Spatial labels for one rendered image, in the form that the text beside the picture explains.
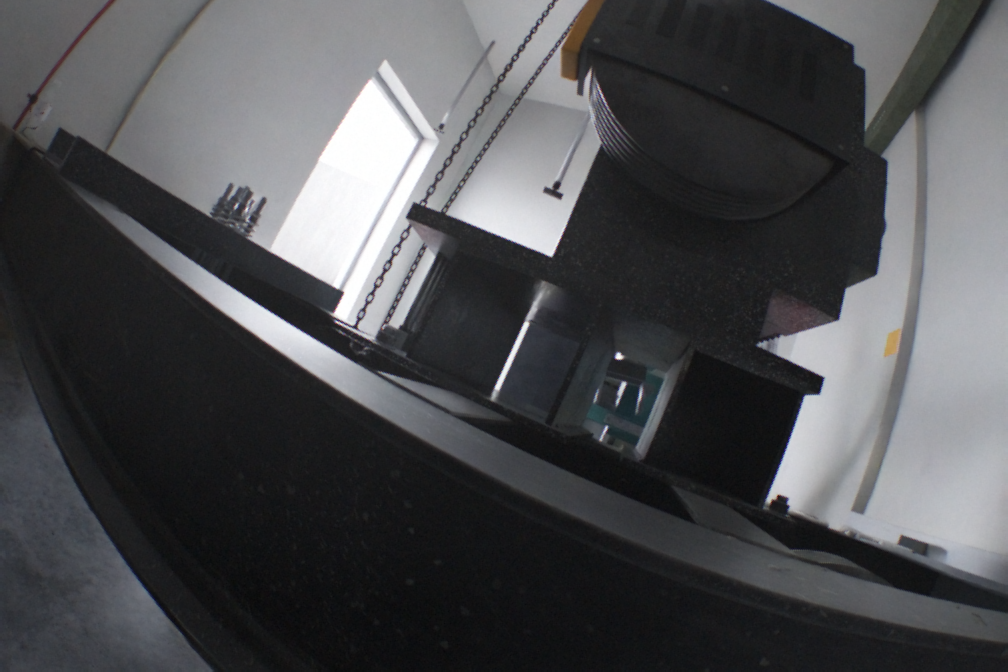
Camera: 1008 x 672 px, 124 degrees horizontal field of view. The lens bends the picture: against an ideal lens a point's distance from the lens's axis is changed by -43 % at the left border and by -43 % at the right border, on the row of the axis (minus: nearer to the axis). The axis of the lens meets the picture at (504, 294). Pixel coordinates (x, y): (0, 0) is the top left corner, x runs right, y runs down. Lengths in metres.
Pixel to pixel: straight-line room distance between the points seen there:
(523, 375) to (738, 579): 1.08
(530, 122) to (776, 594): 3.80
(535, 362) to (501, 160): 2.65
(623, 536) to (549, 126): 3.70
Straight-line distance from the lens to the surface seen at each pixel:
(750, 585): 0.24
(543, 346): 1.27
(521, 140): 3.81
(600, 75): 0.72
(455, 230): 0.73
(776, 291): 0.79
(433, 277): 0.89
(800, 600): 0.26
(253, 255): 1.14
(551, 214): 3.41
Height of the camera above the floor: 0.71
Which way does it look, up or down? 9 degrees up
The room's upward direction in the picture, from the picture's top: 25 degrees clockwise
